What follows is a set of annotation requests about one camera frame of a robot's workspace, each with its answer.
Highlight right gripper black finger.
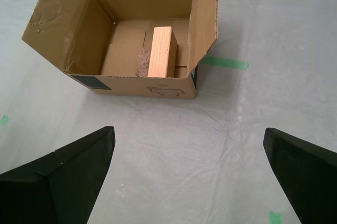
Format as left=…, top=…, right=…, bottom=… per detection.
left=0, top=125, right=116, bottom=224
left=263, top=128, right=337, bottom=224

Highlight small beige rock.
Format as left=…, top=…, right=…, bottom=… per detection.
left=135, top=48, right=152, bottom=77

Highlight brown cardboard box flaps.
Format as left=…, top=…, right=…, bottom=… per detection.
left=21, top=0, right=220, bottom=100

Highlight light wooden block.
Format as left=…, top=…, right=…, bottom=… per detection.
left=147, top=26, right=180, bottom=79

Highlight white plastic table cover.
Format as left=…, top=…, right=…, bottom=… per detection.
left=0, top=0, right=337, bottom=224

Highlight long green tape strip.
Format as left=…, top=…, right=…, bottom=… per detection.
left=201, top=56, right=250, bottom=71

